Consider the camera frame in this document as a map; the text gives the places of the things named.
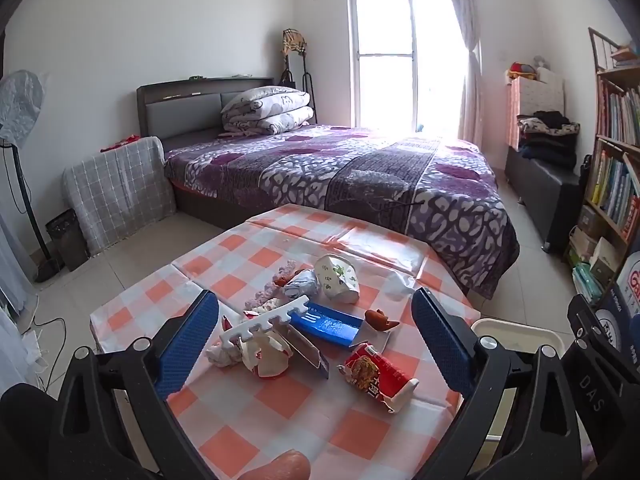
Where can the red noodle packet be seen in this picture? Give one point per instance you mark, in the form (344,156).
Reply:
(370,370)

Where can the white plastic bin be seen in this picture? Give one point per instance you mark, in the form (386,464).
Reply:
(515,332)

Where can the crumpled white tissue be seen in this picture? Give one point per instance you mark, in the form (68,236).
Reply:
(225,355)

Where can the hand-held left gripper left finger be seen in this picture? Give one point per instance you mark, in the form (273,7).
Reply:
(187,345)

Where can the person's left hand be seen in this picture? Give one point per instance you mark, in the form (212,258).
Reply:
(280,467)

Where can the black bench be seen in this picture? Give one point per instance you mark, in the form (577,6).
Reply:
(545,190)

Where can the orange checked tablecloth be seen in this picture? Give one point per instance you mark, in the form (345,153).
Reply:
(280,410)

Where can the pale knitted strip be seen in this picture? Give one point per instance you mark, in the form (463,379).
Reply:
(265,294)

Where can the crumpled white plastic bag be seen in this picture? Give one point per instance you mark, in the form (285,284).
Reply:
(300,285)

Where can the black floor box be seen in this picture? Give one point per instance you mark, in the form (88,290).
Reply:
(67,240)

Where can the blue plastic tray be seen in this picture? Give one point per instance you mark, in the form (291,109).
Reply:
(325,325)

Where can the patterned hat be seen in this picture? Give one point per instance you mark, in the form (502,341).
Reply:
(292,40)

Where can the wooden bookshelf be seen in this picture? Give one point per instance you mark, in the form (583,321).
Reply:
(607,145)

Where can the patterned curtain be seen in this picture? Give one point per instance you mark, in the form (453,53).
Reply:
(465,35)

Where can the orange cloth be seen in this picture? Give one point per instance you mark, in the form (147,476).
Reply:
(286,271)

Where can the pink drawer cabinet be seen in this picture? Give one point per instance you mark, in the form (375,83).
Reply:
(525,105)

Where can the red and white wrapper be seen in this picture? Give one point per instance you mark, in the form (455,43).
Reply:
(270,360)

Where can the window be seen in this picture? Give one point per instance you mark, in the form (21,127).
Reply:
(385,25)

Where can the standing fan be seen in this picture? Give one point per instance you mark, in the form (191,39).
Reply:
(17,105)

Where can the clear plastic packaging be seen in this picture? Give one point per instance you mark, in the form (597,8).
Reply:
(307,350)

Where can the stack of small boxes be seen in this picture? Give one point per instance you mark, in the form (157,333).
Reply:
(595,260)

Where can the black chair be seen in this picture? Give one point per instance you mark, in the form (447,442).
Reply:
(20,425)

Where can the paper cup with green print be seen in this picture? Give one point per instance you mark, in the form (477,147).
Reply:
(335,280)

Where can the blue printed box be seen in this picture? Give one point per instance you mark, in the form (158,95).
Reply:
(627,290)

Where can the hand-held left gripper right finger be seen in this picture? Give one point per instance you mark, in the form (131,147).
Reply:
(440,345)

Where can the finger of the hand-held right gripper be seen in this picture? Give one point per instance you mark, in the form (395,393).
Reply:
(590,360)

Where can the collection of colourful books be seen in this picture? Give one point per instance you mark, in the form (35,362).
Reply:
(620,115)

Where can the red cloth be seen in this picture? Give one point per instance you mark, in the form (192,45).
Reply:
(122,142)

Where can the dark bed frame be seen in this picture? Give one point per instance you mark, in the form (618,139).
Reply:
(190,110)

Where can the white sheer cloth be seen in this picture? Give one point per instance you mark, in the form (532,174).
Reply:
(12,270)

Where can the folded white patterned quilt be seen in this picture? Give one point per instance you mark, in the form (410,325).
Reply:
(270,110)

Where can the bed with purple bedspread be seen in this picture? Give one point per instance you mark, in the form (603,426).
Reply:
(350,170)

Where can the black floor stand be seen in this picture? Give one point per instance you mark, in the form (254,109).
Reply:
(306,85)

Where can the white comb-shaped plastic piece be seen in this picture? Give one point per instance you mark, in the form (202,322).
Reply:
(265,321)

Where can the pile of folded clothes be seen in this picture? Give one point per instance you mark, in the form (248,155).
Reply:
(547,142)

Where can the red yellow plush toy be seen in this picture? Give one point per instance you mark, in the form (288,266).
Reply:
(522,70)

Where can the grey checked cloth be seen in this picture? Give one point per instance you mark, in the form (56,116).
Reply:
(120,190)

